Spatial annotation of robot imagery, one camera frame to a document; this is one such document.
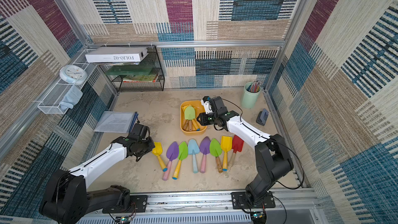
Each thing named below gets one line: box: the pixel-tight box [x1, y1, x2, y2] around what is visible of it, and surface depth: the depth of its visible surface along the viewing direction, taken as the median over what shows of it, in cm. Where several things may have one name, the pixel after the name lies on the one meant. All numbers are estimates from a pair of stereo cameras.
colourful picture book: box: [122, 74, 157, 83], surface depth 102 cm
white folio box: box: [84, 47, 149, 63], surface depth 81 cm
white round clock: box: [59, 64, 88, 86], surface depth 76 cm
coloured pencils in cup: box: [246, 80, 261, 93], surface depth 102 cm
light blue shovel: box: [187, 138, 201, 174], surface depth 93 cm
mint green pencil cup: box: [240, 81, 262, 109], surface depth 107 cm
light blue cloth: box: [58, 84, 83, 112], surface depth 69 cm
